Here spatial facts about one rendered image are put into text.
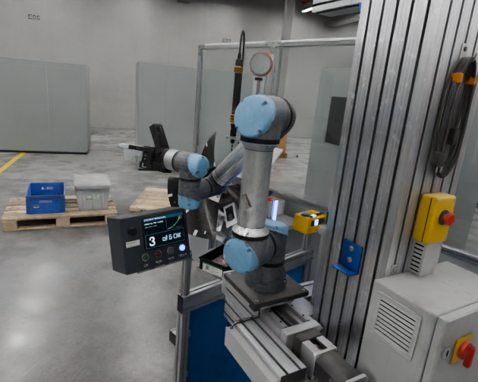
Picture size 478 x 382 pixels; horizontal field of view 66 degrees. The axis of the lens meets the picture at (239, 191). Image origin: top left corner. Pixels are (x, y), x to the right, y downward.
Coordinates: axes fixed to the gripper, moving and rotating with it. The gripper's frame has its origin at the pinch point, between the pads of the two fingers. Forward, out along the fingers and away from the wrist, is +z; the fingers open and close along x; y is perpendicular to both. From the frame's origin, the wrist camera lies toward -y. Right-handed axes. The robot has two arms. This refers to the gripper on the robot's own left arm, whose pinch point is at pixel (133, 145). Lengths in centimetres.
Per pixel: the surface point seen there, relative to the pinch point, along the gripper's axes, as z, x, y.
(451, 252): -107, 124, 31
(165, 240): -24.4, -1.7, 30.7
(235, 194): -8, 64, 20
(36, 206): 293, 124, 106
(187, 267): -22, 16, 46
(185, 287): -23, 16, 54
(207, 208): 8, 63, 32
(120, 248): -18.6, -16.1, 33.1
